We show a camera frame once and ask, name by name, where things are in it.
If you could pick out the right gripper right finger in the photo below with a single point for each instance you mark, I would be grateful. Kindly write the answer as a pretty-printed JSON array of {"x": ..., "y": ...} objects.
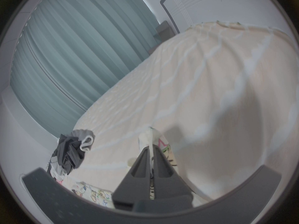
[{"x": 168, "y": 183}]

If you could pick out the bed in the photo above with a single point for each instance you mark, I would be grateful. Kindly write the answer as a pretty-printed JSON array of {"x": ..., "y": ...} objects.
[{"x": 210, "y": 90}]

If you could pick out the black garment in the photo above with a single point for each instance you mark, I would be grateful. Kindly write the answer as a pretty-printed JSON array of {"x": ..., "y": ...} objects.
[{"x": 67, "y": 153}]

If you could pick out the pile of clothes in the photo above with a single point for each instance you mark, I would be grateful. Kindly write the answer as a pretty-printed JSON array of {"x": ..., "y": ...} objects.
[{"x": 57, "y": 171}]

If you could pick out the white printed pyjama top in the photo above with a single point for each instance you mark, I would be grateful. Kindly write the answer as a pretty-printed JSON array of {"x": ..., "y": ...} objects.
[{"x": 149, "y": 139}]

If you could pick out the grey bedside table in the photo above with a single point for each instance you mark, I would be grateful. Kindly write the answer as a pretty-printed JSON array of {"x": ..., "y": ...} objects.
[{"x": 163, "y": 29}]

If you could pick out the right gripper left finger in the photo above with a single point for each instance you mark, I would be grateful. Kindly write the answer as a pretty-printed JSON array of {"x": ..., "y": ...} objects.
[{"x": 135, "y": 185}]

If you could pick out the grey garment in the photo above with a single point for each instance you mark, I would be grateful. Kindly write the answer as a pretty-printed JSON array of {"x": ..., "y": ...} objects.
[{"x": 81, "y": 133}]

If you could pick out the blue-green curtain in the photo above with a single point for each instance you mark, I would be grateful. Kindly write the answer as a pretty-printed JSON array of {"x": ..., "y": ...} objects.
[
  {"x": 35, "y": 90},
  {"x": 81, "y": 43}
]

